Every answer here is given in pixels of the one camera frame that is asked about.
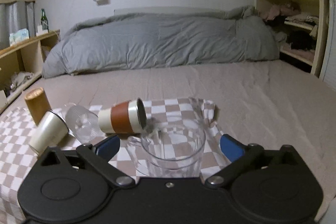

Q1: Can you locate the clear glass handled mug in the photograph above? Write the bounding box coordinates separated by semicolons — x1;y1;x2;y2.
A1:
125;98;224;178

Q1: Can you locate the clear ribbed glass cup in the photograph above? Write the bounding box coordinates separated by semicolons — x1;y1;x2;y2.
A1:
64;105;105;144

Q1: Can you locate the cream cup with brown sleeve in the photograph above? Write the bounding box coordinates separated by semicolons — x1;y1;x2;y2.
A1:
98;98;147;134

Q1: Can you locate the cream metal tumbler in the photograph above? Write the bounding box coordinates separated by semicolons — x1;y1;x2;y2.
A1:
29;110;69;156

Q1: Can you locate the tan cylindrical tumbler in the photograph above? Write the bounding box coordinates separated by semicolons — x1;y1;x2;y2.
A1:
25;87;52;126

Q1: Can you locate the grey duvet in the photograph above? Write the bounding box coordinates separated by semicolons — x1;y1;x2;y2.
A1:
42;6;280;79

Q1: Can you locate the wooden side shelf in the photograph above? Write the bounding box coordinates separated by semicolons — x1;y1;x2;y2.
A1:
1;30;60;112

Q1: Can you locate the folded clothes pile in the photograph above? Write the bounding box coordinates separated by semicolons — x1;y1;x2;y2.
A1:
259;2;319;52

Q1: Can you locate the green glass bottle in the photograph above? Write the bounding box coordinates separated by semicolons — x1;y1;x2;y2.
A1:
41;9;49;31

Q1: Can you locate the tissue pack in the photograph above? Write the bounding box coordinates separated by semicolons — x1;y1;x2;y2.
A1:
9;28;30;46

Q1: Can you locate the wooden clothes shelf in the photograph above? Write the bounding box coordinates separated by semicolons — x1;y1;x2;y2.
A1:
256;0;329;77

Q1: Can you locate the grey curtain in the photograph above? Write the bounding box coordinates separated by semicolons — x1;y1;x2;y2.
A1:
0;2;36;50

